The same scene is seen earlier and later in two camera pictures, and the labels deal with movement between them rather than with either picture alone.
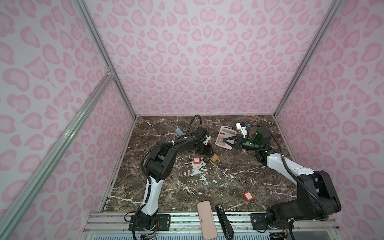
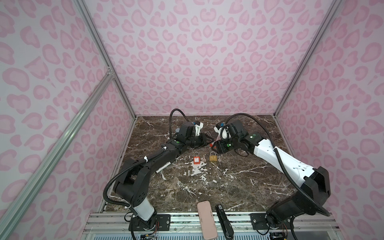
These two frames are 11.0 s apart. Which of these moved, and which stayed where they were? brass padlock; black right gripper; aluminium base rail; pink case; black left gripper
Moved: black left gripper; black right gripper
Stayed: brass padlock; pink case; aluminium base rail
